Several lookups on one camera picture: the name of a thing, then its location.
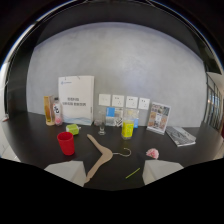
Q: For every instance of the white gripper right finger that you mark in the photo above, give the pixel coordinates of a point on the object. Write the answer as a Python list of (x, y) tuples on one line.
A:
[(159, 170)]

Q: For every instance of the grey magazine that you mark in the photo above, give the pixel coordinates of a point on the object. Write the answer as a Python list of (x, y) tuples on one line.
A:
[(180, 135)]

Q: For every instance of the clear bottle with pink label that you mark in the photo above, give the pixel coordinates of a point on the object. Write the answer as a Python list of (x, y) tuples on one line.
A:
[(58, 112)]

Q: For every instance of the green straw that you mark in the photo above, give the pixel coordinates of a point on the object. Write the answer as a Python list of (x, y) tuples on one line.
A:
[(132, 173)]

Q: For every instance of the window frame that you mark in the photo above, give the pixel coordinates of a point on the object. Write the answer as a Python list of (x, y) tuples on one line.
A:
[(213, 105)]

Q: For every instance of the clear stemmed glass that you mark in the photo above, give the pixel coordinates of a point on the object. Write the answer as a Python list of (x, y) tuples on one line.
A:
[(101, 125)]

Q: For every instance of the small green box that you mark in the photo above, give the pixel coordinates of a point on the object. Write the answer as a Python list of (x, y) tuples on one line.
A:
[(72, 129)]

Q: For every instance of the blue and white card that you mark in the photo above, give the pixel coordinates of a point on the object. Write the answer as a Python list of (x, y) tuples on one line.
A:
[(110, 115)]

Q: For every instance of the black and white card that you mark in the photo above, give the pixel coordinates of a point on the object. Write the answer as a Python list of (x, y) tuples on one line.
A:
[(118, 118)]

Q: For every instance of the wooden clothes hanger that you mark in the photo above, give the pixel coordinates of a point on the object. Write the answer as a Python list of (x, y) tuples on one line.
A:
[(100, 156)]

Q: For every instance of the white wall socket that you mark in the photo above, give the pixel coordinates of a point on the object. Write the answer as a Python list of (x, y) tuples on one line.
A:
[(131, 102), (104, 99), (117, 100), (144, 103)]

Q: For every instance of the white paper bag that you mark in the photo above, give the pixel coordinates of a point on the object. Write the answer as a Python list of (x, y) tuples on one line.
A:
[(76, 100)]

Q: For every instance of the glass with yellow liquid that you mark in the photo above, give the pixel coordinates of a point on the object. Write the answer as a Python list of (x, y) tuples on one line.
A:
[(127, 126)]

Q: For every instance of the standing picture brochure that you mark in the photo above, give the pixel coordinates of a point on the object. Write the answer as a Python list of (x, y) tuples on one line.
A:
[(158, 117)]

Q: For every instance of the tall yellow liquid bottle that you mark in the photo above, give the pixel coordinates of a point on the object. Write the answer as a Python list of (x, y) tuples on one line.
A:
[(49, 110)]

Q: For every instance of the red plastic cup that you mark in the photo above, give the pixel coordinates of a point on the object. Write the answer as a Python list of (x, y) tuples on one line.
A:
[(66, 143)]

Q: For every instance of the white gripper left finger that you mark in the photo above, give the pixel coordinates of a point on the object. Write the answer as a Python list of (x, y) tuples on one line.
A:
[(68, 168)]

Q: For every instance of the pink flower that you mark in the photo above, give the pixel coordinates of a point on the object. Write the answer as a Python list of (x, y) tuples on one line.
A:
[(152, 153)]

